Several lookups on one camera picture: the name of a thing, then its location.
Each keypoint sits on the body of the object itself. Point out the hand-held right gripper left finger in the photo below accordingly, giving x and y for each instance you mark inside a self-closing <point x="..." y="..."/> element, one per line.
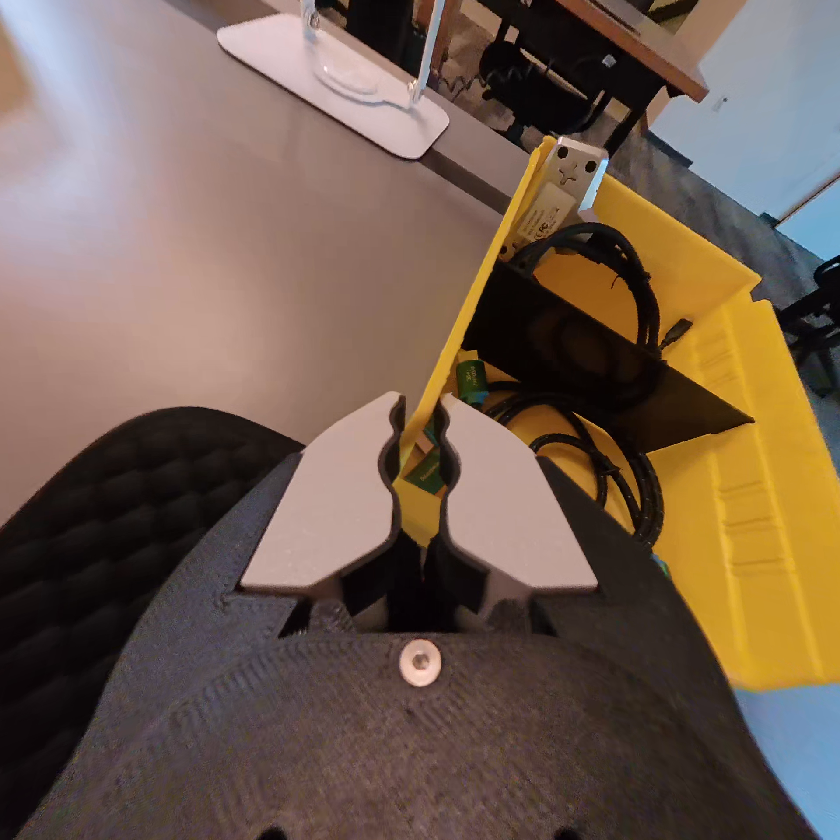
<point x="321" y="505"/>

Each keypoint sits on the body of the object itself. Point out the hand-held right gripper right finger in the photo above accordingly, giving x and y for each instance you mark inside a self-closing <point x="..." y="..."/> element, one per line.
<point x="512" y="512"/>

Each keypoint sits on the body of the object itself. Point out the yellow plastic bin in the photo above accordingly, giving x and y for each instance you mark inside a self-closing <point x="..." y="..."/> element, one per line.
<point x="754" y="525"/>

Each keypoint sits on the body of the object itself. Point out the black bin divider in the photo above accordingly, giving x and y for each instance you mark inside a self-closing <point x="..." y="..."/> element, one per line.
<point x="689" y="407"/>

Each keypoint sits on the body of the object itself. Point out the silver adapter hub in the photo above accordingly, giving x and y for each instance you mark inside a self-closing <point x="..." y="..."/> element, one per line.
<point x="577" y="164"/>

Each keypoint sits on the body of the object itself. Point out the black round stool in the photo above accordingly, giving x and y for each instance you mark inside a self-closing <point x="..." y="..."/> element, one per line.
<point x="814" y="308"/>

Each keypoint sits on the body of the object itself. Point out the black office chair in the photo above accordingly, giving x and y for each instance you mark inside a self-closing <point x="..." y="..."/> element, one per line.
<point x="525" y="85"/>

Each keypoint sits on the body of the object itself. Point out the white monitor stand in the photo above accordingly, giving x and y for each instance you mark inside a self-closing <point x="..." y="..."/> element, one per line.
<point x="275" y="52"/>

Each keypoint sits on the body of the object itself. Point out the wooden desk with black legs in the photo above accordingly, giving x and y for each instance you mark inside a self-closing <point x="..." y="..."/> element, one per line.
<point x="630" y="46"/>

